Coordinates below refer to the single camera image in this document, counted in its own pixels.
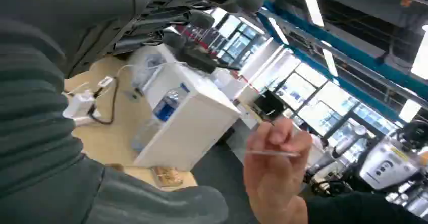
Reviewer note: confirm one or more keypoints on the blue ceiling beam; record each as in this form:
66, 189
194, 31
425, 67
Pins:
351, 58

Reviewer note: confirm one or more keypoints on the wooden card box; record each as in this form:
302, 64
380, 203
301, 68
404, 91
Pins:
167, 177

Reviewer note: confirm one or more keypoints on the white power adapter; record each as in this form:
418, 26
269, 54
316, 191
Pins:
105, 81

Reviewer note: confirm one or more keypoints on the thin white card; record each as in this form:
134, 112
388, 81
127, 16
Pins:
274, 153

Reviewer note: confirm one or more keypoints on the white cabinet box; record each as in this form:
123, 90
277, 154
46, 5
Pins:
197, 125

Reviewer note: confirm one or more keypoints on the clear plastic bag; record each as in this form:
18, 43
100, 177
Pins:
147, 70

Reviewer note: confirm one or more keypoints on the person's hand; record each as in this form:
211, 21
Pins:
274, 179

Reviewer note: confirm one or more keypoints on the white power strip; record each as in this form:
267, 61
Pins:
78, 107

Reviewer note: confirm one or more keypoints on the ribbed grey left robot arm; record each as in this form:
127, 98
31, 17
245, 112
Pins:
30, 115

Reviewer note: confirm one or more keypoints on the clear plastic water bottle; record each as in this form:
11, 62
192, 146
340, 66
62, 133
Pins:
165, 109

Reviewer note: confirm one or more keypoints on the long ceiling light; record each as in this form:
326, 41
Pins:
311, 2

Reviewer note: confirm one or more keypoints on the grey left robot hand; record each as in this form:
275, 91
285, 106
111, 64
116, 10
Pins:
83, 8

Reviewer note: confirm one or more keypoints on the white humanoid robot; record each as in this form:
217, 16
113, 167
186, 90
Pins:
388, 165

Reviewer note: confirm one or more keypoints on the black monitor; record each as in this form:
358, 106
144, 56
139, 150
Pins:
269, 105

